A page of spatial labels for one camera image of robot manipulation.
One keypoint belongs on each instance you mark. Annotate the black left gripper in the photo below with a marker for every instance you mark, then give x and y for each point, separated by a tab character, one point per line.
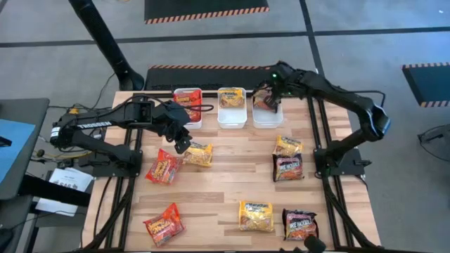
172	121

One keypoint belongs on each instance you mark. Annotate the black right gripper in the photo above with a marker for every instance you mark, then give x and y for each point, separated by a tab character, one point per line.
279	89

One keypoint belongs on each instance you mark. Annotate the black Maruchan noodle packet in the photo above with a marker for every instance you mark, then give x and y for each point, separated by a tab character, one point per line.
299	225
287	168
258	100

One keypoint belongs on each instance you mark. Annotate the yellow Maruchan ramen packet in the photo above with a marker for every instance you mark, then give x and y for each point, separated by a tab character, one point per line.
200	156
256	217
288	144
231	98

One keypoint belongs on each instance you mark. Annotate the orange Saucy Noods noodle packet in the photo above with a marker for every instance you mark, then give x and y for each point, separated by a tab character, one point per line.
163	168
164	225
186	98
197	116

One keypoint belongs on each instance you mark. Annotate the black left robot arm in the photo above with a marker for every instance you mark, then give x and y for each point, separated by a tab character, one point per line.
95	124

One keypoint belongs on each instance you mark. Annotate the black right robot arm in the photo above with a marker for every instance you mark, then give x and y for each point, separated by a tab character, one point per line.
334	91

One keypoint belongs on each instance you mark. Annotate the white plastic bin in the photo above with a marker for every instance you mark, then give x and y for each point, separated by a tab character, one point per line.
197	125
267	121
232	119

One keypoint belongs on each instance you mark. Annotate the black hazard-striped floor mat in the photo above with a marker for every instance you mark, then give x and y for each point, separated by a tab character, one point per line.
204	79
204	8
430	84

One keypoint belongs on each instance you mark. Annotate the white printed paper sheet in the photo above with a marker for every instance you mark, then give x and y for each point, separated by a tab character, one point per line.
72	179

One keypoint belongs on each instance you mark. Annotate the black cylindrical stand pole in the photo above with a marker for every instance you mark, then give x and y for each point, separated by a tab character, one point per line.
102	35

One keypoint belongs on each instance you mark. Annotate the black desk beam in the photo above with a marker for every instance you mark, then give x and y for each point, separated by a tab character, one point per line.
52	191

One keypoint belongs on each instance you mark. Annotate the grey side desk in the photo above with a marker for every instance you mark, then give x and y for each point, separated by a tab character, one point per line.
35	112

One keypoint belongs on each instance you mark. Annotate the blue sheet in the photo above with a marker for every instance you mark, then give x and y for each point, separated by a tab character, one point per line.
14	147

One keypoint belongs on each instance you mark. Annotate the black table-level camera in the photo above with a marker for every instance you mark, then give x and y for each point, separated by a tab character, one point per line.
314	244

